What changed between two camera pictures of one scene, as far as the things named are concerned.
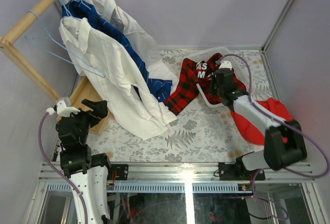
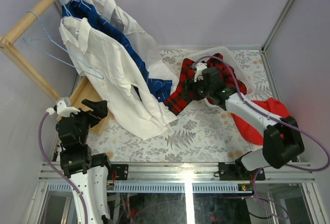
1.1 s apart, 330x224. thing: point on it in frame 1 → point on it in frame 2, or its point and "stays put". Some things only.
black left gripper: x=86 y=115 stays put
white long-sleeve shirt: x=101 y=61 stays put
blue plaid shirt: x=158 y=90 stays put
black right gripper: x=214 y=80 → x=190 y=85
